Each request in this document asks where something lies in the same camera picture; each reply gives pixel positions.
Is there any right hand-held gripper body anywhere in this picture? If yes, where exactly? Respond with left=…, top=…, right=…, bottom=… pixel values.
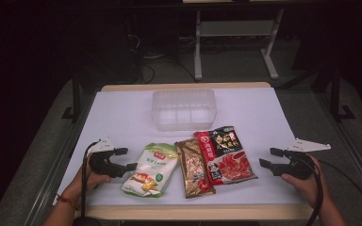
left=271, top=137, right=332, bottom=181

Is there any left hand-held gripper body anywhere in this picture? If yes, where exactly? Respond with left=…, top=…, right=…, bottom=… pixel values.
left=88, top=137, right=129, bottom=179

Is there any red and black food packet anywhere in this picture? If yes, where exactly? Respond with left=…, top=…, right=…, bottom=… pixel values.
left=193, top=125, right=259, bottom=186

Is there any clear plastic container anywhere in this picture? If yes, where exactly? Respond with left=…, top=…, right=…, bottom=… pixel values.
left=151, top=89, right=218, bottom=132

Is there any person's right hand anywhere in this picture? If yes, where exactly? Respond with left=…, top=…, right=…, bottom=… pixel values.
left=280, top=154, right=330, bottom=210

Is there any person's left hand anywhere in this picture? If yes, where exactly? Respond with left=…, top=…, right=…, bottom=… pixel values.
left=61, top=153, right=112, bottom=205

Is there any white and green food packet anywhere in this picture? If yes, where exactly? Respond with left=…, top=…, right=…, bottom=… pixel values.
left=121, top=142, right=180, bottom=199

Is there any white table sheet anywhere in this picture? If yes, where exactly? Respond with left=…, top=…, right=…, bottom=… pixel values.
left=56, top=87, right=304, bottom=207

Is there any gold food packet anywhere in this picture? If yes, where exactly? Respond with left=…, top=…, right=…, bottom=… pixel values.
left=173, top=137, right=217, bottom=200

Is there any black metal stand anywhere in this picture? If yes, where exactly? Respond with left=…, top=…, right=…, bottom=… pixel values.
left=60, top=76, right=83, bottom=123
left=329, top=64, right=356, bottom=122

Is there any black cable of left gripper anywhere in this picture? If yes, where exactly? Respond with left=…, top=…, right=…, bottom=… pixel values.
left=73, top=140, right=102, bottom=226

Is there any black braided cable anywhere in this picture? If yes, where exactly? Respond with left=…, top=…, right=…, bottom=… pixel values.
left=296, top=153, right=325, bottom=226

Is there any red string bracelet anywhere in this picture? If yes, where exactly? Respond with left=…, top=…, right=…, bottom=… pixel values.
left=56, top=193, right=80, bottom=211

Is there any metal rail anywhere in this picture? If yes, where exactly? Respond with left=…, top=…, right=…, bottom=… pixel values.
left=314, top=92, right=362, bottom=203
left=23, top=93, right=96, bottom=226

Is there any thin black cable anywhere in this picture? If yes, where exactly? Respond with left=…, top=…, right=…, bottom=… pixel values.
left=319, top=159, right=362, bottom=226

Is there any black floor cable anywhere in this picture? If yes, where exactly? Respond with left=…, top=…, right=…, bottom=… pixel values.
left=136, top=55, right=200, bottom=84

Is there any white metal stand frame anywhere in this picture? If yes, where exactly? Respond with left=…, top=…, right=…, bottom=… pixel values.
left=193, top=8, right=286, bottom=81

